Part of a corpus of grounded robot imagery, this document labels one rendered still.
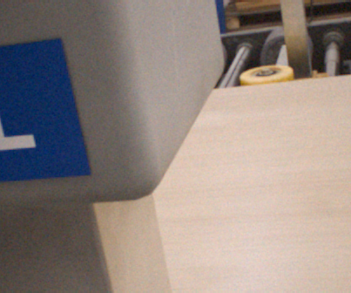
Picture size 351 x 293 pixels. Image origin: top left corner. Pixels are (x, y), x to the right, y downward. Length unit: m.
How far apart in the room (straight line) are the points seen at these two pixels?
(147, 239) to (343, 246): 0.47
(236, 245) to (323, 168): 0.17
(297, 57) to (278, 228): 0.62
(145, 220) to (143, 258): 0.01
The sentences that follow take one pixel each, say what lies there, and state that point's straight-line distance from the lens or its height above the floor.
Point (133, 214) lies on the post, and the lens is 0.15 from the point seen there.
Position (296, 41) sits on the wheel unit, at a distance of 1.24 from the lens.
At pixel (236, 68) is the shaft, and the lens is 1.57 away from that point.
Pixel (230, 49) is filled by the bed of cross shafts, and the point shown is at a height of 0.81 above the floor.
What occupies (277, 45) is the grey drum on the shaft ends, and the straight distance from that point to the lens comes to 1.63.
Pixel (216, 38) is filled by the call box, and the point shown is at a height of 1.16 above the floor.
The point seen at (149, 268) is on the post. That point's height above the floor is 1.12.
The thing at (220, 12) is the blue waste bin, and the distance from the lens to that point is 5.84.
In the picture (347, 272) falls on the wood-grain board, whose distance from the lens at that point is 0.58.
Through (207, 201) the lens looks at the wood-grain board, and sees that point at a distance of 0.73.
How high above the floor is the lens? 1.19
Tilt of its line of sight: 19 degrees down
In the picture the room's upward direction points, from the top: 10 degrees counter-clockwise
